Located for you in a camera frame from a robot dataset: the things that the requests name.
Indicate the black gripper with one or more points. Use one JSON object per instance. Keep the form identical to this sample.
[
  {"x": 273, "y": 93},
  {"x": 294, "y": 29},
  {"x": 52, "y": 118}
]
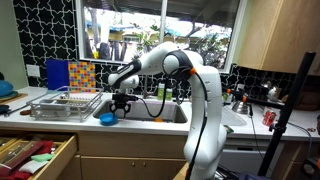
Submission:
[{"x": 124, "y": 98}]

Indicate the blue plastic bowl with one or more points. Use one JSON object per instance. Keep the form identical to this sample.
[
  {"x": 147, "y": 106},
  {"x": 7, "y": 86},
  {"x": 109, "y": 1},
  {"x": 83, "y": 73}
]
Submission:
[{"x": 108, "y": 119}]

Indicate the white cloth piece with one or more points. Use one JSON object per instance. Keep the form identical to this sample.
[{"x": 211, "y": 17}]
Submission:
[{"x": 32, "y": 166}]

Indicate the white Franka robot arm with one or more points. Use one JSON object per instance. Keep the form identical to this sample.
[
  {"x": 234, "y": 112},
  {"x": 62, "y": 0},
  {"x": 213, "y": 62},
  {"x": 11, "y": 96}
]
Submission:
[{"x": 206, "y": 100}]

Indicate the open wooden drawer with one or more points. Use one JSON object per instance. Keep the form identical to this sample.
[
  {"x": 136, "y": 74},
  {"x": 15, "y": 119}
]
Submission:
[{"x": 60, "y": 156}]

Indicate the red cloth drawer liner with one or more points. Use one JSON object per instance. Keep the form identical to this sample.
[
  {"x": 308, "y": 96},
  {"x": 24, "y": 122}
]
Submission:
[{"x": 46, "y": 146}]

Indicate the green sponge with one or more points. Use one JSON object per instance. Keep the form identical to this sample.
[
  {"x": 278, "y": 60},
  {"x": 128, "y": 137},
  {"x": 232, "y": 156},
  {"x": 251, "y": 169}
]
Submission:
[{"x": 42, "y": 157}]

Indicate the curved steel faucet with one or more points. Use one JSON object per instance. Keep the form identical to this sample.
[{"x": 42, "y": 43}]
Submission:
[{"x": 146, "y": 87}]

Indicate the orange object in sink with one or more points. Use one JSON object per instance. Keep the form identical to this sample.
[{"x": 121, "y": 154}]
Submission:
[{"x": 158, "y": 120}]

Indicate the tall green soap bottle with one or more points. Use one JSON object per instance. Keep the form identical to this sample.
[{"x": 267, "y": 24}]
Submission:
[{"x": 161, "y": 91}]

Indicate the colourful checkered cutting board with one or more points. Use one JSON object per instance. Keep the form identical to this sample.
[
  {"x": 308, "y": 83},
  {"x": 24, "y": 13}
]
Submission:
[{"x": 81, "y": 76}]

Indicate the stainless steel sink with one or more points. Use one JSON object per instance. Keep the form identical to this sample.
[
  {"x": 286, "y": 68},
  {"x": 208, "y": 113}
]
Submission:
[{"x": 170, "y": 113}]

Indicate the short green soap bottle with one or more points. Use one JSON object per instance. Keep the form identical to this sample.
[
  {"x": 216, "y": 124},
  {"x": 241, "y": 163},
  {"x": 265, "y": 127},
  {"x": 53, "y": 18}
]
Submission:
[{"x": 169, "y": 95}]

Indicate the round metal cabinet knob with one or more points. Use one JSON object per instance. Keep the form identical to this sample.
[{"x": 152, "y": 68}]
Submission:
[
  {"x": 133, "y": 164},
  {"x": 143, "y": 164}
]

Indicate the blue cutting board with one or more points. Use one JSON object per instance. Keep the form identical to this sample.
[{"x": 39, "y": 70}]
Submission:
[{"x": 57, "y": 74}]

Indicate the white framed window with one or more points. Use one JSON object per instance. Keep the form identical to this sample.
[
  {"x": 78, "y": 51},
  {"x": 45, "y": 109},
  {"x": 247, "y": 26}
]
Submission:
[{"x": 133, "y": 30}]

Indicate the wooden board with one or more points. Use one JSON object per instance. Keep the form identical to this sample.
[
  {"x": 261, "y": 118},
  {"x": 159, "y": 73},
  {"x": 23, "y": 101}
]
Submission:
[{"x": 15, "y": 98}]

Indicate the white cup with green plant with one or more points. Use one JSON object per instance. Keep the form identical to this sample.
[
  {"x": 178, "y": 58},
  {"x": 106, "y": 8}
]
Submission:
[{"x": 226, "y": 97}]

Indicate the dark cutlery tray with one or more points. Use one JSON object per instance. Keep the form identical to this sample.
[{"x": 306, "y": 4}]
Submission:
[{"x": 20, "y": 155}]

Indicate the black pan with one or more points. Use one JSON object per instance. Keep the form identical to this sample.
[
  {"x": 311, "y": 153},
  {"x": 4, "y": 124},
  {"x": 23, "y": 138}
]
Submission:
[{"x": 4, "y": 108}]

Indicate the teal kettle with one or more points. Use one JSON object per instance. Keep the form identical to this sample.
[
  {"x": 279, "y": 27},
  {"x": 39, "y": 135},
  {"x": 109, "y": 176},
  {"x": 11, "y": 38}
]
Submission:
[{"x": 5, "y": 88}]

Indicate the silver metal kettle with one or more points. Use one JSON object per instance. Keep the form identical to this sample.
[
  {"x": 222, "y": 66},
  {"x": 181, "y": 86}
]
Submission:
[{"x": 240, "y": 107}]

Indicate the white dishwasher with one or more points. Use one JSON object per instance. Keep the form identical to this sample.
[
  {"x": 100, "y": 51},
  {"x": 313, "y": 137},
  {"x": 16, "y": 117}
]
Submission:
[{"x": 240, "y": 156}]

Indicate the black boom rod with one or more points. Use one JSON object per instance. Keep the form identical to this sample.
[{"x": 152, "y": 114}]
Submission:
[{"x": 256, "y": 100}]

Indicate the red soda can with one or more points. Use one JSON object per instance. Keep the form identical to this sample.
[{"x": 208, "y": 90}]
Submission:
[{"x": 269, "y": 117}]

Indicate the small animal figurine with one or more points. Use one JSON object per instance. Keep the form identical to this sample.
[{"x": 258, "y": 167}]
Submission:
[{"x": 272, "y": 92}]

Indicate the black stand pole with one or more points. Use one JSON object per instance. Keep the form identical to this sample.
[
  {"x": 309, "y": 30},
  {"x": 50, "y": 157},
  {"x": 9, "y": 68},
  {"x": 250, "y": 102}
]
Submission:
[{"x": 290, "y": 100}]

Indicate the white wall outlet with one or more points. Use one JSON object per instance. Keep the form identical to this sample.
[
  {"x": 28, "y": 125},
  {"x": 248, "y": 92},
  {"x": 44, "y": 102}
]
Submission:
[{"x": 33, "y": 70}]

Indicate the wooden wall cabinet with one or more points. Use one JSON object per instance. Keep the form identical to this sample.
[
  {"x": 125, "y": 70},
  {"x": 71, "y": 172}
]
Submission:
[{"x": 283, "y": 33}]

